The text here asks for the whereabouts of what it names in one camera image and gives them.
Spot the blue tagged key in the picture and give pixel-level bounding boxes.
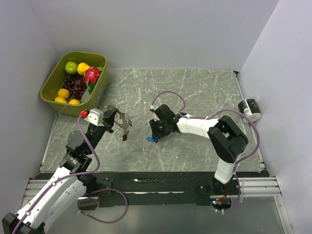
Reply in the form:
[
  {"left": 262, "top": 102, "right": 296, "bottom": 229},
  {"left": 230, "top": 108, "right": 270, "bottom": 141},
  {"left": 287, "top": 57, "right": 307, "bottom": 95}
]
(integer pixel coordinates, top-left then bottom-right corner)
[{"left": 147, "top": 136, "right": 157, "bottom": 143}]

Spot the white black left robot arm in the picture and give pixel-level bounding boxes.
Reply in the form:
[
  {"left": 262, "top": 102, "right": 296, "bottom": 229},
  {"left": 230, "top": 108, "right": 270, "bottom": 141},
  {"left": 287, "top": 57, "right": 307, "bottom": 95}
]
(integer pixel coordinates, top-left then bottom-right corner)
[{"left": 2, "top": 108, "right": 119, "bottom": 234}]

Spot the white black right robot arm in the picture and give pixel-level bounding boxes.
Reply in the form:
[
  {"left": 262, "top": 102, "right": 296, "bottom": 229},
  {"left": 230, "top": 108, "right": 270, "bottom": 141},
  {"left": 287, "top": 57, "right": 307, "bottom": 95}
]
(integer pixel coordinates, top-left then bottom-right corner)
[{"left": 148, "top": 104, "right": 249, "bottom": 194}]

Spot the orange fruit front right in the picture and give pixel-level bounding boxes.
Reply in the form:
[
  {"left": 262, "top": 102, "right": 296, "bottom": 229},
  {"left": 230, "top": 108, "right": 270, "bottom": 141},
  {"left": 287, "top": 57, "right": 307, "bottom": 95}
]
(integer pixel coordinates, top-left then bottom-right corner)
[{"left": 68, "top": 99, "right": 80, "bottom": 105}]

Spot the orange fruit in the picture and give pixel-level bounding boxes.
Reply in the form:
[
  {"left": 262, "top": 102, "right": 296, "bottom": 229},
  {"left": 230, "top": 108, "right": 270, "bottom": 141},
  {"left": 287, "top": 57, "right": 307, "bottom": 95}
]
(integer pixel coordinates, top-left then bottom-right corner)
[
  {"left": 68, "top": 99, "right": 80, "bottom": 105},
  {"left": 58, "top": 88, "right": 71, "bottom": 99}
]

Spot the pink dragon fruit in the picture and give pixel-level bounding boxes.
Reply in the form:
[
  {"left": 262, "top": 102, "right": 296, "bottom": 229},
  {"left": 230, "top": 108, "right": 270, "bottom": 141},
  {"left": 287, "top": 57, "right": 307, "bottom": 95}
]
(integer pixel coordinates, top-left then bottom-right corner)
[{"left": 84, "top": 67, "right": 103, "bottom": 94}]

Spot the purple grape bunch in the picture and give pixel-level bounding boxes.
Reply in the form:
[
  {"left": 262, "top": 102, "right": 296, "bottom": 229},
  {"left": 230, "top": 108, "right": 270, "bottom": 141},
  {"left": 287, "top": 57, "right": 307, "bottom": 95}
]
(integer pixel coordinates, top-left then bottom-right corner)
[{"left": 63, "top": 74, "right": 87, "bottom": 100}]

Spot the olive green plastic bin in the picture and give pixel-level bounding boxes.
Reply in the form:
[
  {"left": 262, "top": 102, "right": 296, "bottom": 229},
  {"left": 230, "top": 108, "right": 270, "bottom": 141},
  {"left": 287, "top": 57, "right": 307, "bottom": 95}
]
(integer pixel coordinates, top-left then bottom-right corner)
[{"left": 39, "top": 51, "right": 109, "bottom": 117}]

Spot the orange fruit upper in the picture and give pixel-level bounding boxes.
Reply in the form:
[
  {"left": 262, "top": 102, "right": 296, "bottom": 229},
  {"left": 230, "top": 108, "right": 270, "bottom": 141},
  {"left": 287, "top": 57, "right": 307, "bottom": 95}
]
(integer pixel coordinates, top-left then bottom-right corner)
[{"left": 58, "top": 88, "right": 71, "bottom": 99}]

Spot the yellow lemon front left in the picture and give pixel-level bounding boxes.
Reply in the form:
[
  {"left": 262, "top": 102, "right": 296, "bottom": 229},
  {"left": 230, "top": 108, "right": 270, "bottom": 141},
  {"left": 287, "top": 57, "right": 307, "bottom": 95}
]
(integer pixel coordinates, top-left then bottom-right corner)
[{"left": 54, "top": 96, "right": 67, "bottom": 104}]

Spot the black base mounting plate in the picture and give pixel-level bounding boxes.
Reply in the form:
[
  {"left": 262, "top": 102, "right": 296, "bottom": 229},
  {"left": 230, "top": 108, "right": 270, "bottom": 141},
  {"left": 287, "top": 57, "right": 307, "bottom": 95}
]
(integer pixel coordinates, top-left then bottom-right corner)
[{"left": 67, "top": 171, "right": 244, "bottom": 208}]

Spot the green apple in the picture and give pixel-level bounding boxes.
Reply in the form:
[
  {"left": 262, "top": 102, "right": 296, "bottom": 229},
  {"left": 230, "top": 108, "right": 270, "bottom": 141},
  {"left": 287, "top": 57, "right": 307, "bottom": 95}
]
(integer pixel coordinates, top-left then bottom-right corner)
[{"left": 64, "top": 61, "right": 78, "bottom": 75}]

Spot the black white tape roll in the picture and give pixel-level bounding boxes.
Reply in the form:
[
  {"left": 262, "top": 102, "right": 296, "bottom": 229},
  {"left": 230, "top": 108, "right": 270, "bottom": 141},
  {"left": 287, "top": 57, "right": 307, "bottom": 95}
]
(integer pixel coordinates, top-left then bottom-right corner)
[{"left": 237, "top": 98, "right": 262, "bottom": 122}]

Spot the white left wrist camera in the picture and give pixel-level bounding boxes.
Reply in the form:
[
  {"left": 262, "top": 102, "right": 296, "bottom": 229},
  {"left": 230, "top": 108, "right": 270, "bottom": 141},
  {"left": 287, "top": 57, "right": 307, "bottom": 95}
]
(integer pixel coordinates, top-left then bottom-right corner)
[{"left": 80, "top": 108, "right": 104, "bottom": 126}]

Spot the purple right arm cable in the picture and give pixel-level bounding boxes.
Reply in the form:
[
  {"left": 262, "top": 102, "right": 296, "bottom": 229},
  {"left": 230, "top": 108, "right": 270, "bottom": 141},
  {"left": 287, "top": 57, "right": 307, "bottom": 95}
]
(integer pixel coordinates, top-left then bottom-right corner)
[{"left": 151, "top": 90, "right": 260, "bottom": 215}]

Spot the aluminium rail frame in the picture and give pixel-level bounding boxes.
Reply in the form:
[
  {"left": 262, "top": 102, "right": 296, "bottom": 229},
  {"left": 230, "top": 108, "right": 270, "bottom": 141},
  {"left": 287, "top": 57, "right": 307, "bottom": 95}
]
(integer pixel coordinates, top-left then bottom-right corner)
[{"left": 12, "top": 176, "right": 293, "bottom": 234}]

